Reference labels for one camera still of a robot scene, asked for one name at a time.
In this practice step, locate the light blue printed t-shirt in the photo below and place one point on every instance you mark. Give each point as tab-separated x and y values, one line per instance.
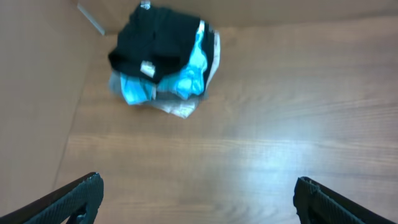
186	77

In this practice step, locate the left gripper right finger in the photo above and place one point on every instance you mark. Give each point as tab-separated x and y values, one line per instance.
317	204

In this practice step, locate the black t-shirt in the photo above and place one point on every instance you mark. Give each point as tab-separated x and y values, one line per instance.
156	42

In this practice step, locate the grey garment in pile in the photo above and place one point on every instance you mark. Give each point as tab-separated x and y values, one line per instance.
115	85

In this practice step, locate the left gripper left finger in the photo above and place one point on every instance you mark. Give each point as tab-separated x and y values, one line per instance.
76	202

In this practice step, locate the black garment in pile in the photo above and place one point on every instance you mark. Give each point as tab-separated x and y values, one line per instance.
208	48

